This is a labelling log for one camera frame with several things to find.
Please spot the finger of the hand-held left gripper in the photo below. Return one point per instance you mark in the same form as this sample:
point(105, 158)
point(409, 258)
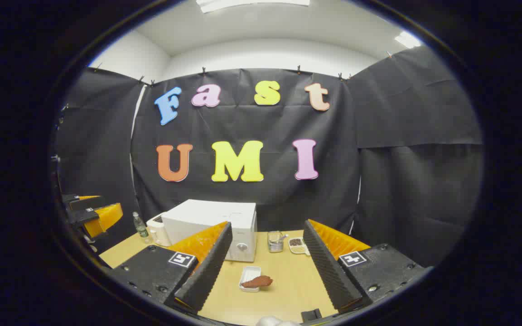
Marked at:
point(84, 202)
point(107, 217)

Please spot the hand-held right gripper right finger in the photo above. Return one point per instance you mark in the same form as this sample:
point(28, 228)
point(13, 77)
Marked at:
point(329, 271)

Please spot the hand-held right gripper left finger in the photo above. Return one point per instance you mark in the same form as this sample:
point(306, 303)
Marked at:
point(206, 271)

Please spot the brown meat piece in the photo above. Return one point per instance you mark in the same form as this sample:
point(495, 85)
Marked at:
point(258, 281)

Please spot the white microwave oven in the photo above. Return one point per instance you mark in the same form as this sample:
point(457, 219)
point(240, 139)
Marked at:
point(211, 215)

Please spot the clear plastic water bottle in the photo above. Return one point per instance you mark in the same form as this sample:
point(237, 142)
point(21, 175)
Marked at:
point(141, 228)

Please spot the white divided condiment dish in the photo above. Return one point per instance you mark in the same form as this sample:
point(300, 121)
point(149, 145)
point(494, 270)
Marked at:
point(297, 246)

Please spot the white rectangular dish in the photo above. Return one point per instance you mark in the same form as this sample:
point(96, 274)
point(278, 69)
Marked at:
point(249, 272)

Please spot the white toaster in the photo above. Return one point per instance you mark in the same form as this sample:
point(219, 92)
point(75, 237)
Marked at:
point(157, 226)

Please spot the metal mesh utensil holder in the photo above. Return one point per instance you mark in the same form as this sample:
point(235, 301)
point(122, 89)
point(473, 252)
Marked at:
point(275, 245)

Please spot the black backdrop cloth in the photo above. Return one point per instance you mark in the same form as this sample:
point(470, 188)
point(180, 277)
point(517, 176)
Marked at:
point(261, 122)

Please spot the long ceiling light panel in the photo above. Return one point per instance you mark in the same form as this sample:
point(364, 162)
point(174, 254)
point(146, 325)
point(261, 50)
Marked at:
point(252, 3)

